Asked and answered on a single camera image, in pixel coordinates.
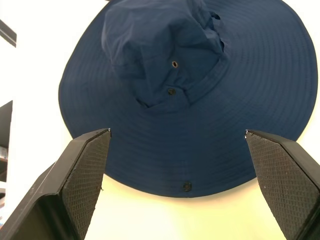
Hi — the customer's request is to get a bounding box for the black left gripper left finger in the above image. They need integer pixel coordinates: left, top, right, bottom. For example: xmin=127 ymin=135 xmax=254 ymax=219
xmin=0 ymin=128 xmax=112 ymax=240

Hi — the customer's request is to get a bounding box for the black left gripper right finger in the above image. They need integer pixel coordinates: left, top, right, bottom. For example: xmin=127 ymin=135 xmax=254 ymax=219
xmin=244 ymin=129 xmax=320 ymax=240

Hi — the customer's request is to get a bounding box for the navy blue bucket hat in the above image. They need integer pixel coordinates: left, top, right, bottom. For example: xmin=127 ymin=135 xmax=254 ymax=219
xmin=57 ymin=0 xmax=319 ymax=199

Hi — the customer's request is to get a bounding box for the dark shelf unit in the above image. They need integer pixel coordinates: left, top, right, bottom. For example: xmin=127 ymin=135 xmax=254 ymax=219
xmin=0 ymin=100 xmax=14 ymax=226

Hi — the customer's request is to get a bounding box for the black bar with grey edge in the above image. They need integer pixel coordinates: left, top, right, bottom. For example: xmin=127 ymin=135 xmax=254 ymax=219
xmin=0 ymin=19 xmax=18 ymax=48

